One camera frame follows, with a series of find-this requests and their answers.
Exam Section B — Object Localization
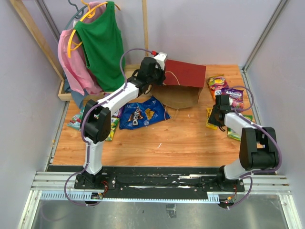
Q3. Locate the orange snack packet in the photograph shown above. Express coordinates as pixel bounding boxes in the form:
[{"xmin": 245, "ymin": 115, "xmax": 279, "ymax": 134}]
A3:
[{"xmin": 206, "ymin": 74, "xmax": 229, "ymax": 100}]

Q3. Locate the blue Doritos chip bag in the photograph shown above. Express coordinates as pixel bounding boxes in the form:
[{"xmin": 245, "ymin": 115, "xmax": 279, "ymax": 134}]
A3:
[{"xmin": 119, "ymin": 96, "xmax": 171, "ymax": 130}]

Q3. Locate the blue grey cloth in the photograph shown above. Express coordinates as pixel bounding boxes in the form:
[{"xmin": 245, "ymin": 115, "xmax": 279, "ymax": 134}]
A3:
[{"xmin": 63, "ymin": 79, "xmax": 88, "ymax": 109}]

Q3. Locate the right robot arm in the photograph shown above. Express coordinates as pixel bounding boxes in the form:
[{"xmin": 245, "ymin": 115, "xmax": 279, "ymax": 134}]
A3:
[{"xmin": 208, "ymin": 95, "xmax": 282, "ymax": 191}]

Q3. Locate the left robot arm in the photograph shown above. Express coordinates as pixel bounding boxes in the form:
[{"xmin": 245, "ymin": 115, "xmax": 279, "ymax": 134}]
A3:
[{"xmin": 77, "ymin": 52, "xmax": 167, "ymax": 189}]

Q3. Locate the grey clothes hanger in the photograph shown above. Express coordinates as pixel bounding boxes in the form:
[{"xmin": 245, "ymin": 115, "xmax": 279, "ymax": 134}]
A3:
[{"xmin": 64, "ymin": 0, "xmax": 88, "ymax": 30}]

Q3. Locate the green Fox's candy packet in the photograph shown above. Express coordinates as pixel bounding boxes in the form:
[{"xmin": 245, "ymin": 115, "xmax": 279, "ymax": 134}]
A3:
[{"xmin": 105, "ymin": 117, "xmax": 120, "ymax": 142}]

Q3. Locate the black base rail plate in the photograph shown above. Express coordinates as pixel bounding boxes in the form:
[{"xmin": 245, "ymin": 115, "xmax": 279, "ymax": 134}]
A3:
[{"xmin": 74, "ymin": 166, "xmax": 245, "ymax": 200}]

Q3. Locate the aluminium corner profile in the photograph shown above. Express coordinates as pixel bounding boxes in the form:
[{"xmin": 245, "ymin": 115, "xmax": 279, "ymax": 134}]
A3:
[
  {"xmin": 35, "ymin": 0, "xmax": 60, "ymax": 40},
  {"xmin": 242, "ymin": 0, "xmax": 290, "ymax": 72}
]

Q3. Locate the yellow clothes hanger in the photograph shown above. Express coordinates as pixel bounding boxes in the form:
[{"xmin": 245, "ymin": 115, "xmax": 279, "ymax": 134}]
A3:
[{"xmin": 67, "ymin": 1, "xmax": 121, "ymax": 59}]

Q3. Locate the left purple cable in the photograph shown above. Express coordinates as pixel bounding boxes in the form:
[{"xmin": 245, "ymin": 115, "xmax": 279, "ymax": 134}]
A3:
[{"xmin": 64, "ymin": 48, "xmax": 154, "ymax": 207}]

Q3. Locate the aluminium corner profile right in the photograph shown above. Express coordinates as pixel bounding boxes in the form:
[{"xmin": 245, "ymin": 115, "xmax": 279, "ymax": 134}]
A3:
[{"xmin": 242, "ymin": 0, "xmax": 290, "ymax": 72}]

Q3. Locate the wooden rack frame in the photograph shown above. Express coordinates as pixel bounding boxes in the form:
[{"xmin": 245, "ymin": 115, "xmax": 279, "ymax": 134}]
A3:
[{"xmin": 9, "ymin": 0, "xmax": 153, "ymax": 102}]

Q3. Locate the teal snack packet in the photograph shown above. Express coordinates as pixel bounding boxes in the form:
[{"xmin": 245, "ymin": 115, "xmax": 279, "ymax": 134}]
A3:
[{"xmin": 67, "ymin": 107, "xmax": 84, "ymax": 131}]

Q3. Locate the purple Fox's candy packet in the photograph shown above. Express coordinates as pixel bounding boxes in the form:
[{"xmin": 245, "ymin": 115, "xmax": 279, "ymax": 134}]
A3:
[{"xmin": 112, "ymin": 107, "xmax": 123, "ymax": 119}]

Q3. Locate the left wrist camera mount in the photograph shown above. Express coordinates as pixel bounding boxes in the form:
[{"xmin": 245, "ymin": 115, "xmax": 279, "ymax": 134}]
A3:
[{"xmin": 151, "ymin": 51, "xmax": 167, "ymax": 71}]

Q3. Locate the red brown paper bag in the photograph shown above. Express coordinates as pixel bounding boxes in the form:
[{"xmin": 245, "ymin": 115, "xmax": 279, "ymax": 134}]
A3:
[{"xmin": 151, "ymin": 59, "xmax": 206, "ymax": 116}]

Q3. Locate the pink shirt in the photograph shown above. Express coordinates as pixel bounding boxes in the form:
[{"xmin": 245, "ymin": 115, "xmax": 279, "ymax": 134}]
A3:
[{"xmin": 56, "ymin": 1, "xmax": 103, "ymax": 96}]

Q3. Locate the green tank top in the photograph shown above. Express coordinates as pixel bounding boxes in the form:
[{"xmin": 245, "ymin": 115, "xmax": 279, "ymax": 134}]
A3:
[{"xmin": 72, "ymin": 1, "xmax": 126, "ymax": 93}]

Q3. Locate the yellow snack packet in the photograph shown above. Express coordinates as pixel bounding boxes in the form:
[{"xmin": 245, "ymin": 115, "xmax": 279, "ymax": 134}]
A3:
[{"xmin": 205, "ymin": 107, "xmax": 219, "ymax": 131}]

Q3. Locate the aluminium corner profile left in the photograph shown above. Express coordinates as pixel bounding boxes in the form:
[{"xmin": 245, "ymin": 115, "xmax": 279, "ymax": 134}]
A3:
[{"xmin": 35, "ymin": 0, "xmax": 60, "ymax": 40}]

